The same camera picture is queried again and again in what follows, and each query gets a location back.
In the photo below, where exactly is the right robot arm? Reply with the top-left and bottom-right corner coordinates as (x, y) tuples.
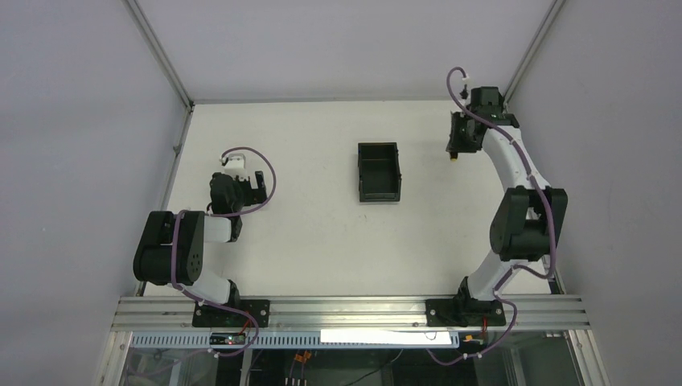
(442, 87), (568, 326)

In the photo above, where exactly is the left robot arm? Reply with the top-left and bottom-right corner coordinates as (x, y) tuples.
(133, 170), (268, 309)

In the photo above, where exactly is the black plastic bin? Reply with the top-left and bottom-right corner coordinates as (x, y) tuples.
(357, 142), (402, 203)

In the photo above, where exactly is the small controller board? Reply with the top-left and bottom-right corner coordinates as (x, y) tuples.
(209, 333), (247, 347)

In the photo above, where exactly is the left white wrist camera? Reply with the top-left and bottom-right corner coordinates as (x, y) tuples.
(220, 153), (249, 181)

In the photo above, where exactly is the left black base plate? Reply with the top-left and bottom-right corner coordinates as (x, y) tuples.
(191, 298), (271, 328)

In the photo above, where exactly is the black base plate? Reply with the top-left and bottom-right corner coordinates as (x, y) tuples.
(191, 298), (271, 328)
(425, 298), (507, 327)

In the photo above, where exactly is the aluminium rail beam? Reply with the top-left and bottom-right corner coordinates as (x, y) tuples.
(110, 294), (591, 332)

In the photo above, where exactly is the perforated cable tray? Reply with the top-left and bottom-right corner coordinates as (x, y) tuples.
(130, 329), (460, 350)

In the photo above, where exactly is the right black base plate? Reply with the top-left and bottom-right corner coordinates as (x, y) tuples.
(425, 298), (507, 327)

